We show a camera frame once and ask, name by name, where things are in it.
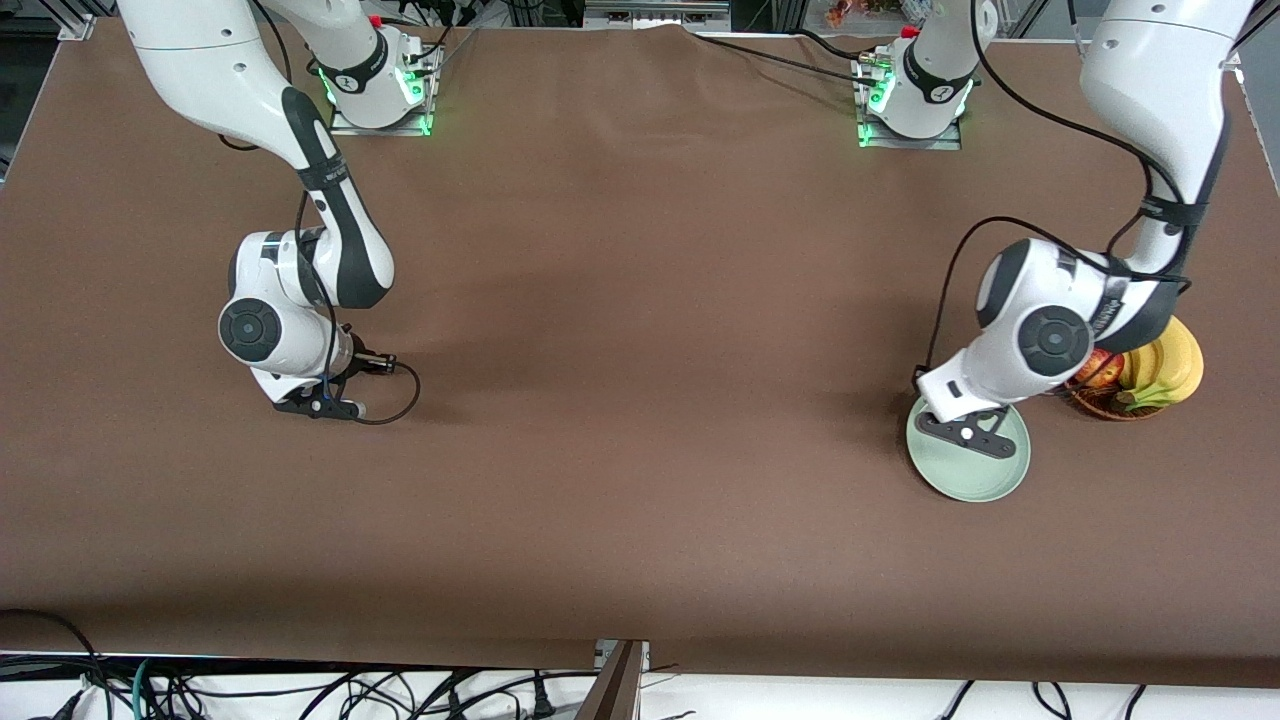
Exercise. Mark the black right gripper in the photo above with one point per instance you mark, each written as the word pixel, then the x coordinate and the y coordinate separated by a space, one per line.
pixel 366 363

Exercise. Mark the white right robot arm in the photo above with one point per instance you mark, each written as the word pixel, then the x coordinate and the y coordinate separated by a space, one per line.
pixel 220 70

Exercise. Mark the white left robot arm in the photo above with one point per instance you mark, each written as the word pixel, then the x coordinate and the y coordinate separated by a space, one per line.
pixel 1150 80

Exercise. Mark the pale green round plate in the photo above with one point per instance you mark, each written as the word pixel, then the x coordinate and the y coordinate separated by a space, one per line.
pixel 960 475

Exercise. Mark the brown table cover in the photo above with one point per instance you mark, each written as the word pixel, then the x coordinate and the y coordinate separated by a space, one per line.
pixel 640 550

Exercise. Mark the colourful toy pile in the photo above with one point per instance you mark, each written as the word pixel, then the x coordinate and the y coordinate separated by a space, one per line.
pixel 850 12

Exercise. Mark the red apple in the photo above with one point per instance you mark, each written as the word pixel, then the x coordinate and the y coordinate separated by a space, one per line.
pixel 1100 372

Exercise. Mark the brown wicker basket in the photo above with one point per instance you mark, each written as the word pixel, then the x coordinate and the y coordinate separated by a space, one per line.
pixel 1100 405

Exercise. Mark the large yellow banana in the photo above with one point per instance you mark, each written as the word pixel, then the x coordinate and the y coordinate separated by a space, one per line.
pixel 1185 360

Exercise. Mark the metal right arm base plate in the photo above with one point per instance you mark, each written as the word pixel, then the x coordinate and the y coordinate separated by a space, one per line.
pixel 345 127

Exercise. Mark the grey metal rail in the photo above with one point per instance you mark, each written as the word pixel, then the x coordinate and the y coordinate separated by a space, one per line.
pixel 650 15

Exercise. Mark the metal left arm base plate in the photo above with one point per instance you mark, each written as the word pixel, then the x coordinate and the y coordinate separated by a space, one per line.
pixel 945 143

